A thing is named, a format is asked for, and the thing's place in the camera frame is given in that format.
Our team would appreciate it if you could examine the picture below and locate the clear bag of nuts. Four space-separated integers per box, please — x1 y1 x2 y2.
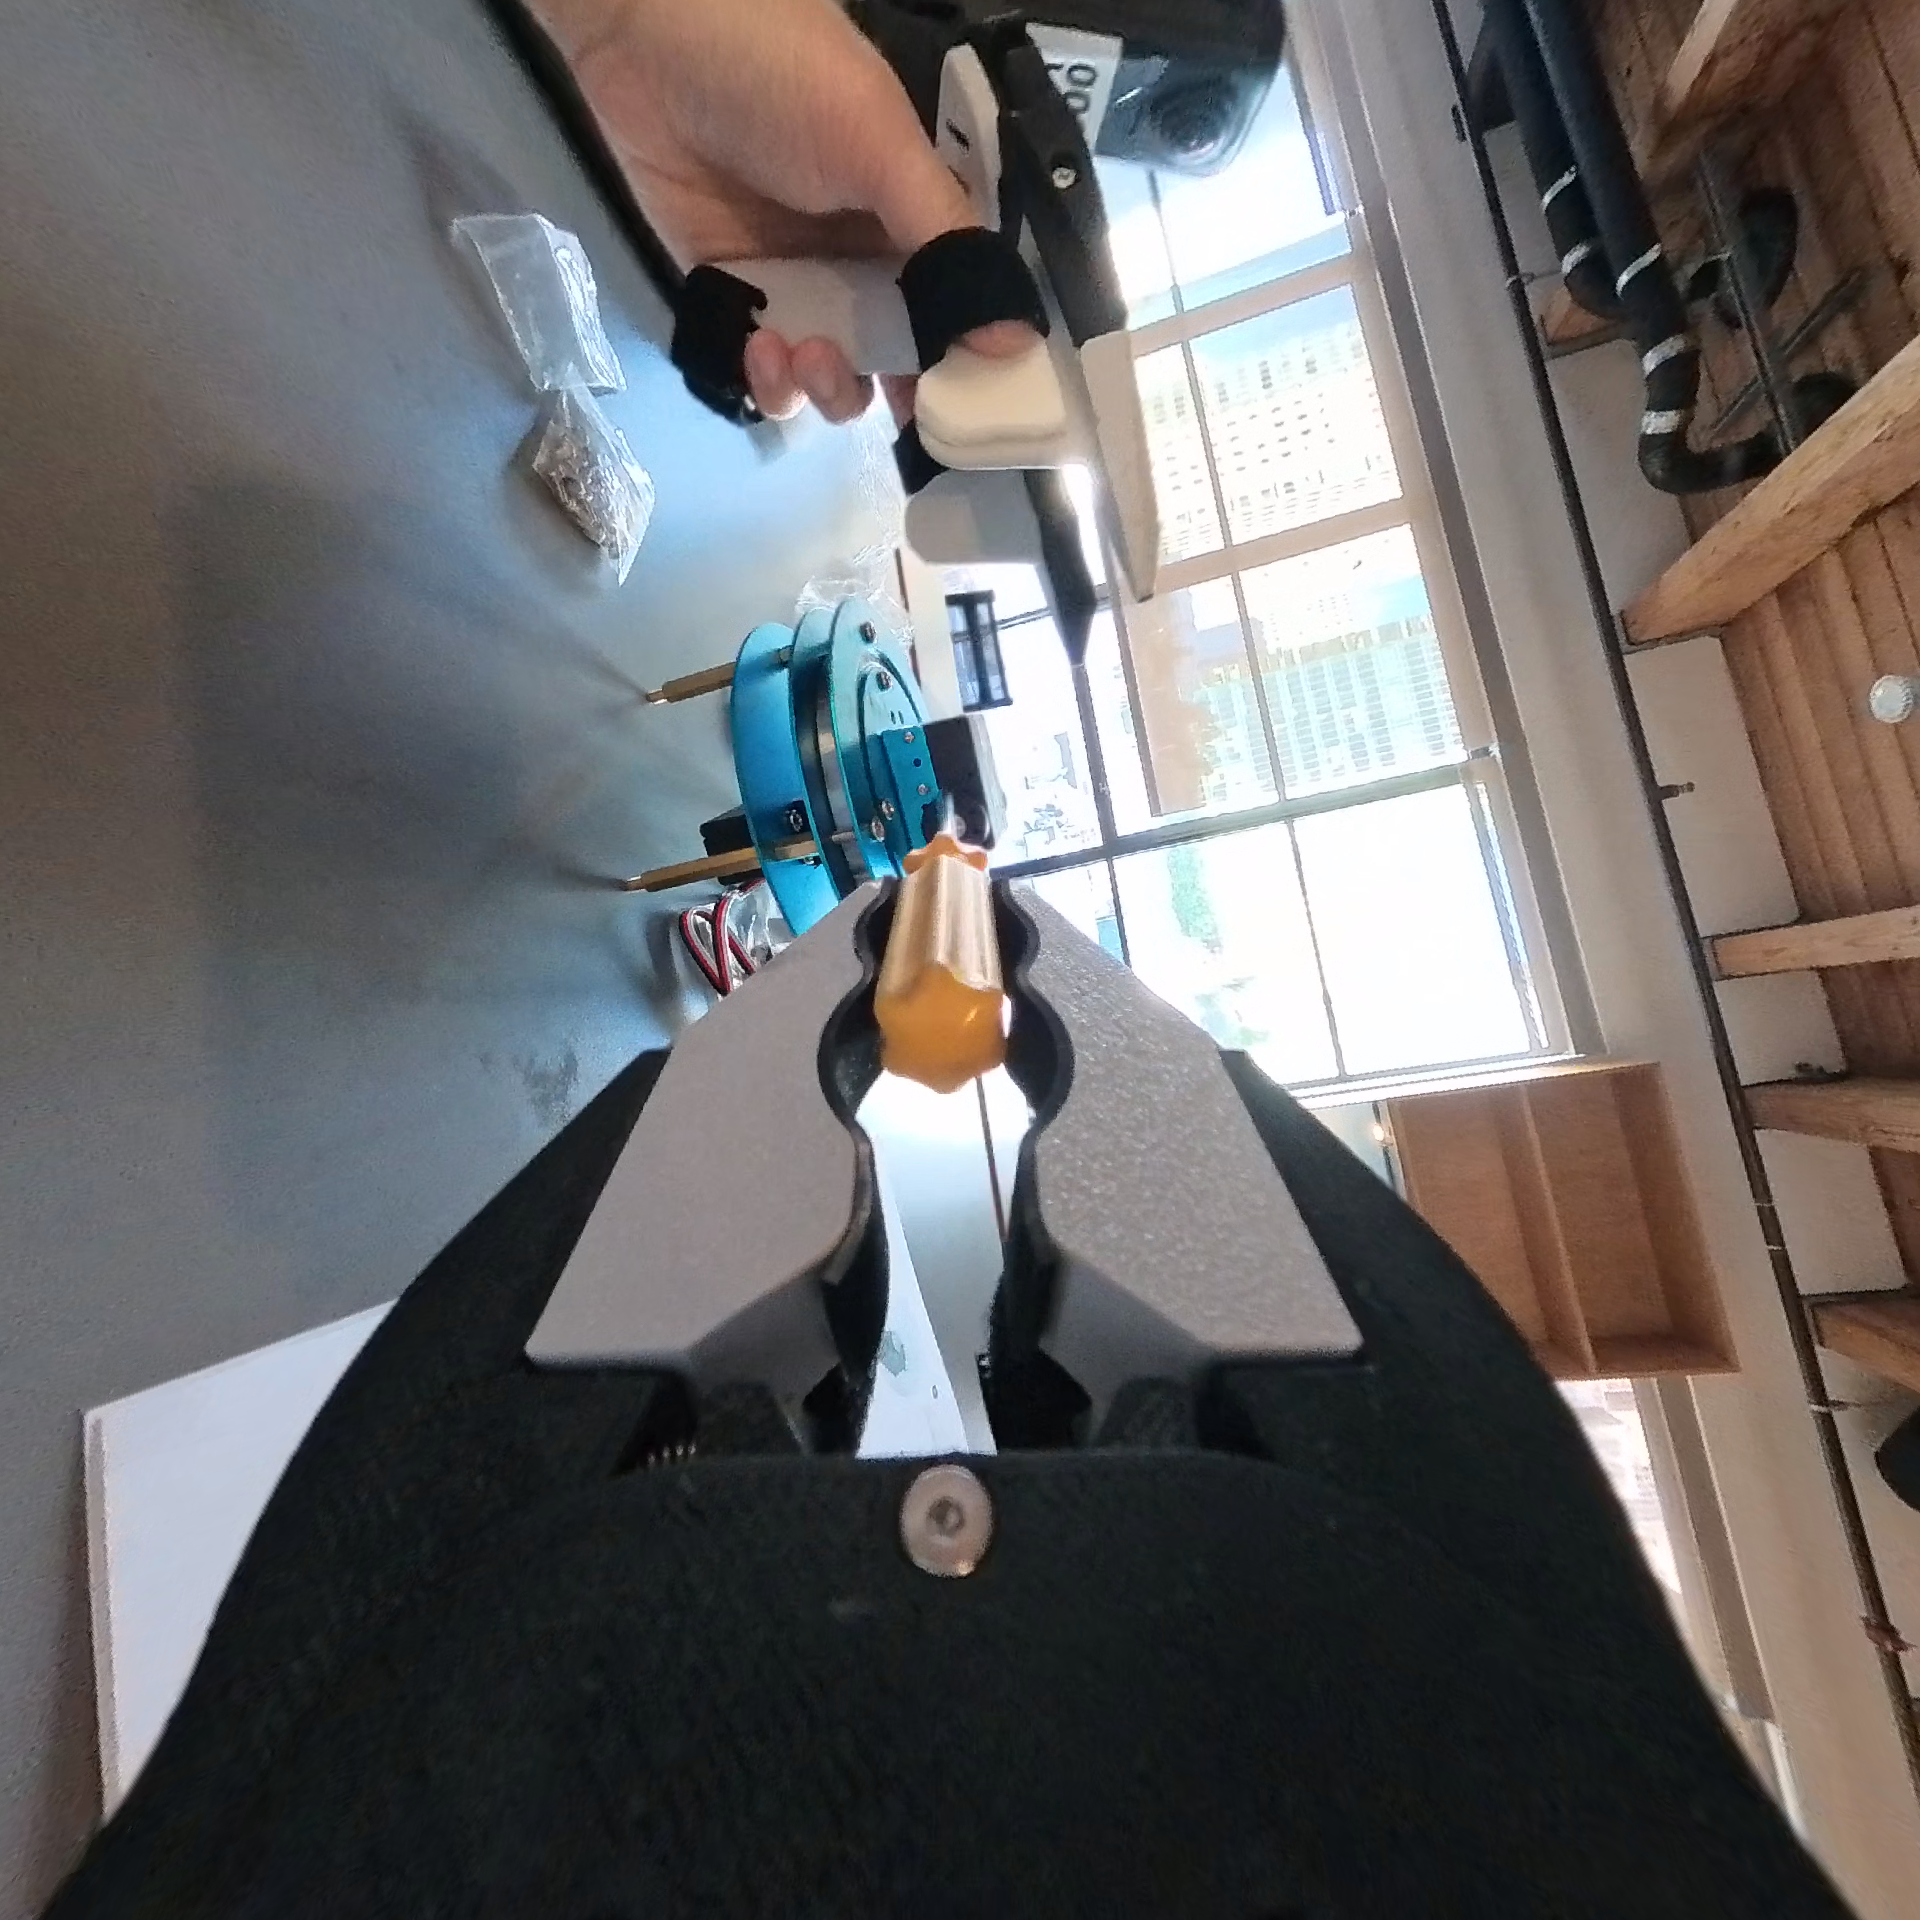
451 217 624 395

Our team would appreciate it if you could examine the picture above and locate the black servo motor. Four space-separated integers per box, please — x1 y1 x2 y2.
907 715 998 846

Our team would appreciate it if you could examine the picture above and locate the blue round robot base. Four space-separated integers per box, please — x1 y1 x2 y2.
621 590 998 977

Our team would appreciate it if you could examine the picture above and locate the wooden wall shelf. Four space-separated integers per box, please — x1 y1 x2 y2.
1383 1057 1740 1382

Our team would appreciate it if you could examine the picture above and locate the red white black servo cable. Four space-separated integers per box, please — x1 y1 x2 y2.
677 900 781 1000

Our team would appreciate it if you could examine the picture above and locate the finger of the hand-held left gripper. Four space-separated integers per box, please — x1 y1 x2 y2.
904 466 1107 666
912 331 1172 607

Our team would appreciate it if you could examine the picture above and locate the large paned window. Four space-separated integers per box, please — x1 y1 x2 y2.
1037 0 1615 1105

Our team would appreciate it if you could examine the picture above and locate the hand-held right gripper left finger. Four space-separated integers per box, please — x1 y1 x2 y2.
523 874 904 1452

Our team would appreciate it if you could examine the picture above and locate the yellow handle screwdriver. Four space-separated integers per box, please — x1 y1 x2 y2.
874 795 1025 1096

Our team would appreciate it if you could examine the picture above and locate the clear bag of small screws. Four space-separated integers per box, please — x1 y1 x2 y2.
525 392 657 586

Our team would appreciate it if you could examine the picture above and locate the black chair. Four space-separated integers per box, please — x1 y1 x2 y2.
944 587 1015 715

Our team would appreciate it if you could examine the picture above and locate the black insulated pipe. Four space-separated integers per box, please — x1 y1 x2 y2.
1463 0 1547 286
1514 0 1854 494

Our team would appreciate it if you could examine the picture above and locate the printed instruction sheet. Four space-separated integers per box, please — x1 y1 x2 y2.
81 1295 400 1801

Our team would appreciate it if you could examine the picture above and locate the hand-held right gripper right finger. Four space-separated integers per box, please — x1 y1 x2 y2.
979 880 1373 1452

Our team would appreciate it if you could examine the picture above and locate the person's left hand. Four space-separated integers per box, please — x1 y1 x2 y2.
532 0 1046 423

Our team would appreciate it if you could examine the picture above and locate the grey desk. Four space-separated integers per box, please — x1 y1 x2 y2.
0 0 1115 1920

